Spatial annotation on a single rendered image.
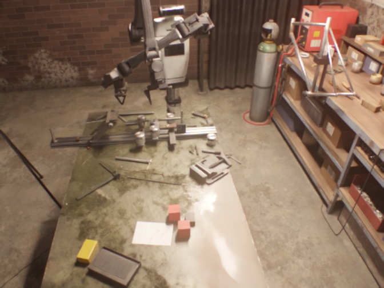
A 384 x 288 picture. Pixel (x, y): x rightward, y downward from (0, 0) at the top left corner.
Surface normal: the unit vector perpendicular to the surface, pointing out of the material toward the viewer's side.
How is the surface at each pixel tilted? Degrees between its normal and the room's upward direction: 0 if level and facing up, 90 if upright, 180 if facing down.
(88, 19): 90
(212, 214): 0
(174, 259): 0
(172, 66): 90
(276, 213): 0
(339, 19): 90
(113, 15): 90
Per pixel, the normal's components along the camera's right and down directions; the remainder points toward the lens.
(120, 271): 0.00, -0.81
